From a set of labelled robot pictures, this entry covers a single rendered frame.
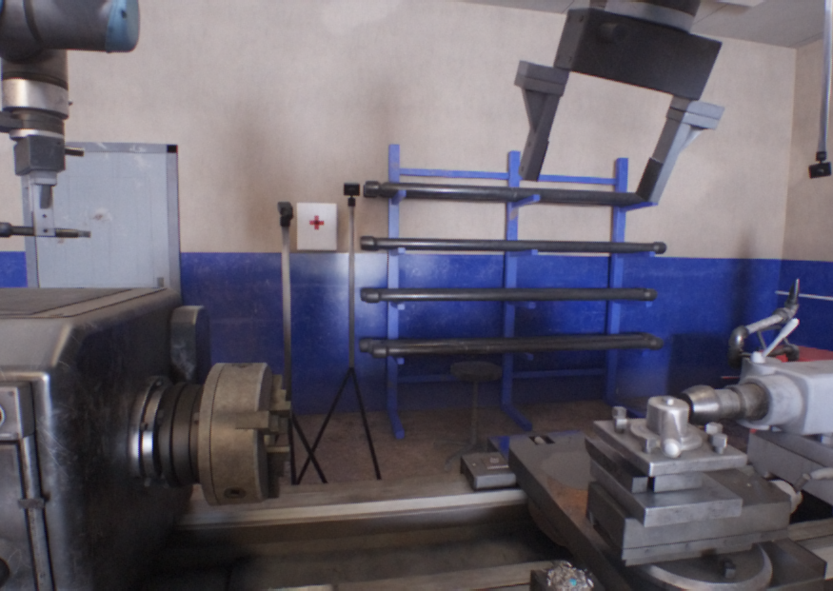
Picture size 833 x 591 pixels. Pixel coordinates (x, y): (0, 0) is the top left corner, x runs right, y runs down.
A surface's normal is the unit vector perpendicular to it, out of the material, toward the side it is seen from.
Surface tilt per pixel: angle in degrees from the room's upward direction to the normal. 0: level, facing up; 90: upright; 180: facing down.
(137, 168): 90
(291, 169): 90
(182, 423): 56
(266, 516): 48
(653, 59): 114
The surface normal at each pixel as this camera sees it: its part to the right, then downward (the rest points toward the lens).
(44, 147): 0.76, 0.08
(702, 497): 0.01, -0.99
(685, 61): 0.08, 0.50
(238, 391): 0.11, -0.74
